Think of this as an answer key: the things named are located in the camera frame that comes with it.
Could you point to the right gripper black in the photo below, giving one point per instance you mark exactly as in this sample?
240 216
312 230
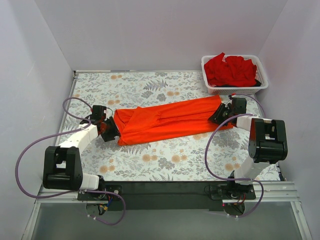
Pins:
221 114

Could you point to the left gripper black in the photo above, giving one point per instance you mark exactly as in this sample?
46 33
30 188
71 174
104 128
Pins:
109 127

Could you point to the orange t shirt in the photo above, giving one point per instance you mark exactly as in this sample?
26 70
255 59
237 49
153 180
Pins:
173 120

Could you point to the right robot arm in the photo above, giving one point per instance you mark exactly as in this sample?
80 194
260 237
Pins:
267 144

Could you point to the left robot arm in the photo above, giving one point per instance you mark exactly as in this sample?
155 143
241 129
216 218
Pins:
62 164

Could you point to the red shirts pile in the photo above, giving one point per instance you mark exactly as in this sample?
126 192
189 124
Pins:
230 70

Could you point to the black garment in basket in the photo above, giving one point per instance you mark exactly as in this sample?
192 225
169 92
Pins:
257 84

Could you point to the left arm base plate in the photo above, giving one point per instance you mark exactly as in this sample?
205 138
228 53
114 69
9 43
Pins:
104 194

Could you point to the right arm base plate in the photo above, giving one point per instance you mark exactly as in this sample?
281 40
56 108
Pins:
220 193

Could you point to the aluminium frame rail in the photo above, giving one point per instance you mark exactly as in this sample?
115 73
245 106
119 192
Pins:
273 191

